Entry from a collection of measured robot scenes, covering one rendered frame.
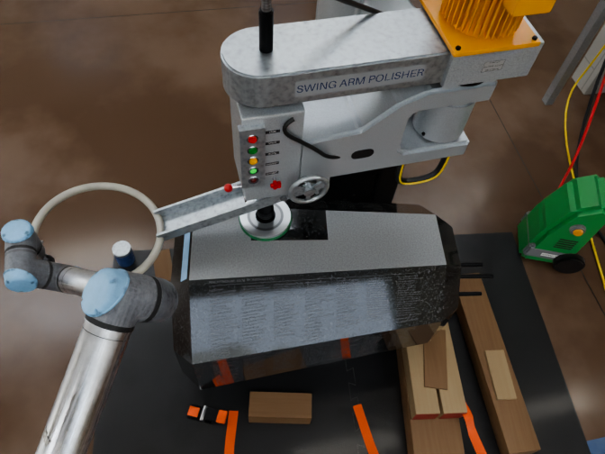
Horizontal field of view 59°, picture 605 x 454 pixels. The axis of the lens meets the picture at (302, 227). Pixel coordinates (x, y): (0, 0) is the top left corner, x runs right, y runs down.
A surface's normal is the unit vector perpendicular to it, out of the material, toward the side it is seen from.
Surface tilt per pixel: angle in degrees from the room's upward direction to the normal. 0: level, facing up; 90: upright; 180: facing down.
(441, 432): 0
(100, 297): 40
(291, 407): 0
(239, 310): 45
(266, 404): 0
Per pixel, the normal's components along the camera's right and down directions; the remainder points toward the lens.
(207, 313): 0.11, 0.21
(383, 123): 0.25, 0.82
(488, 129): 0.06, -0.54
